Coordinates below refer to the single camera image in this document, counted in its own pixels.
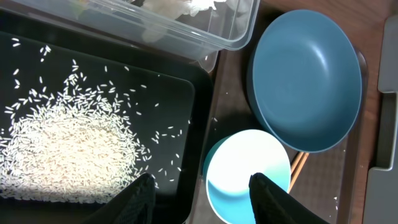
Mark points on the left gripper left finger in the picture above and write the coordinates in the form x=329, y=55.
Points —
x=133, y=205

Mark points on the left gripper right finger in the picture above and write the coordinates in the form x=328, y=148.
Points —
x=272, y=205

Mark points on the light blue small bowl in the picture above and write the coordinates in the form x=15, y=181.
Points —
x=232, y=161

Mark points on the black waste tray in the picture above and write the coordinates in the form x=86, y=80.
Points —
x=167, y=101

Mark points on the grey dishwasher rack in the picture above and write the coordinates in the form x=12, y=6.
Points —
x=381, y=191

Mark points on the clear plastic waste bin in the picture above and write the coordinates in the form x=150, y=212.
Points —
x=195, y=37

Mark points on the wooden chopstick right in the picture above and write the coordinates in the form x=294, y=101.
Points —
x=297, y=171

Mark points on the wooden chopstick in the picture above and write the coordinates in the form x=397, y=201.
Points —
x=297, y=171
x=295, y=162

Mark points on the wooden chopstick left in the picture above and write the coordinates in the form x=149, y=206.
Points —
x=295, y=162

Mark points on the brown serving tray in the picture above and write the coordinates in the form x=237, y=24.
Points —
x=326, y=183

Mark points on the pile of white rice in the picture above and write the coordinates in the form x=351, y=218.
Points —
x=74, y=148

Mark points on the dark blue plate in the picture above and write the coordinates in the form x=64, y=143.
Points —
x=304, y=81

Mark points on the crumpled white tissue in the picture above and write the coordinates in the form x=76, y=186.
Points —
x=173, y=9

